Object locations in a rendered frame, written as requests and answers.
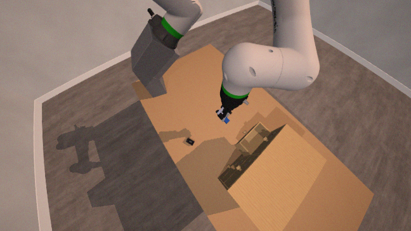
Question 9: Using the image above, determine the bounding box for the small tan wooden chest of drawers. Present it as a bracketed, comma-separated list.
[218, 124, 327, 231]

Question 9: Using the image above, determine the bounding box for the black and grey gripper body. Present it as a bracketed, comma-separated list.
[221, 99, 238, 111]

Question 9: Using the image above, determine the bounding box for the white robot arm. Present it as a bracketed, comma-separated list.
[148, 0, 320, 106]

